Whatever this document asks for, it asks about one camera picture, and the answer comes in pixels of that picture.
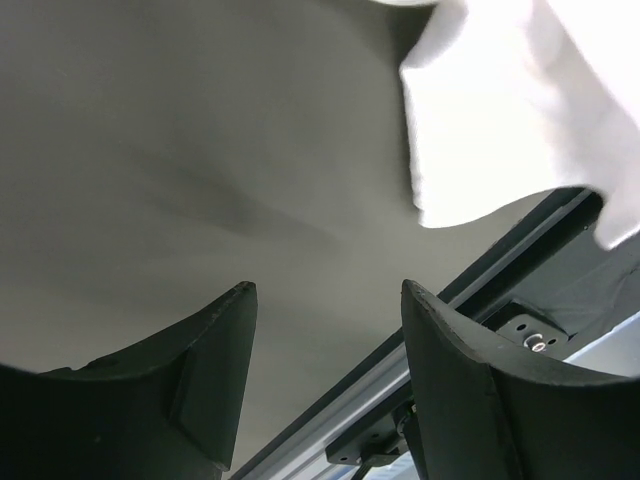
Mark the white t shirt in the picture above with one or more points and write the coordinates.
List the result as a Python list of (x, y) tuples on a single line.
[(507, 99)]

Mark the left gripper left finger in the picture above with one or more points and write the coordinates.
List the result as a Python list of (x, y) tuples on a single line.
[(166, 407)]

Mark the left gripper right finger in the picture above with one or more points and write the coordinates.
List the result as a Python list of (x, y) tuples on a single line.
[(490, 409)]

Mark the aluminium front rail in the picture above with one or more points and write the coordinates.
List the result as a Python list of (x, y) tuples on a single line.
[(524, 262)]

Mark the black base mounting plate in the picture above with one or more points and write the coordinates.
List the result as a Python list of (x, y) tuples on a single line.
[(590, 320)]

